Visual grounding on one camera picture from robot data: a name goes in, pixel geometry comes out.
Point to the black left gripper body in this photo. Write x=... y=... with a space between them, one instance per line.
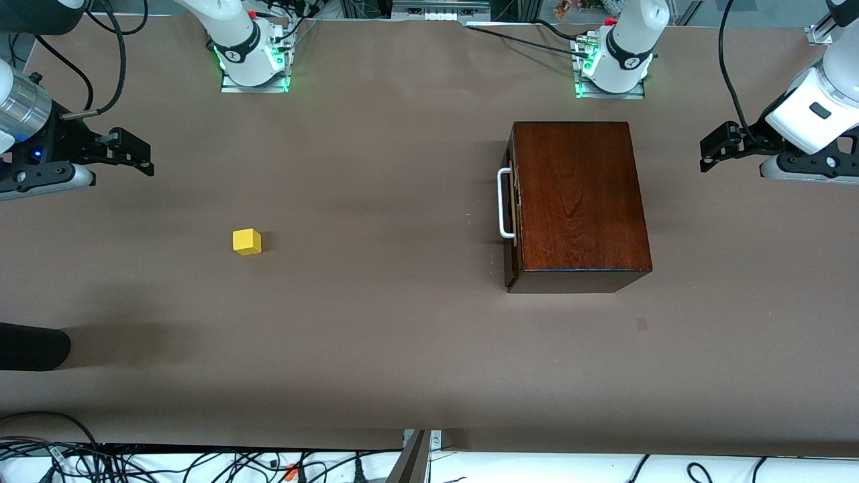
x=751 y=137

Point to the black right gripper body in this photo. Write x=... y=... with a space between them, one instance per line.
x=67 y=142

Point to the yellow block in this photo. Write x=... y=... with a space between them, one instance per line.
x=247 y=241

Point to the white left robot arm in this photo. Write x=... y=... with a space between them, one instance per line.
x=631 y=40

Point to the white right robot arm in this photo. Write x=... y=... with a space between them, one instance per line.
x=235 y=40

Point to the dark brown wooden cabinet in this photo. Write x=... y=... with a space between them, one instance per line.
x=577 y=194

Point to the black cylinder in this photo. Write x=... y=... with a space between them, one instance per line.
x=33 y=346

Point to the white power strip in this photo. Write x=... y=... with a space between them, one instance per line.
x=436 y=15

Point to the aluminium frame profile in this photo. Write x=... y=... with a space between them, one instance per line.
x=822 y=33

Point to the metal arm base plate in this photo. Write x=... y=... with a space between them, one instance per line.
x=235 y=87
x=607 y=95

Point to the metal bracket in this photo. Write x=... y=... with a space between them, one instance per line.
x=419 y=456

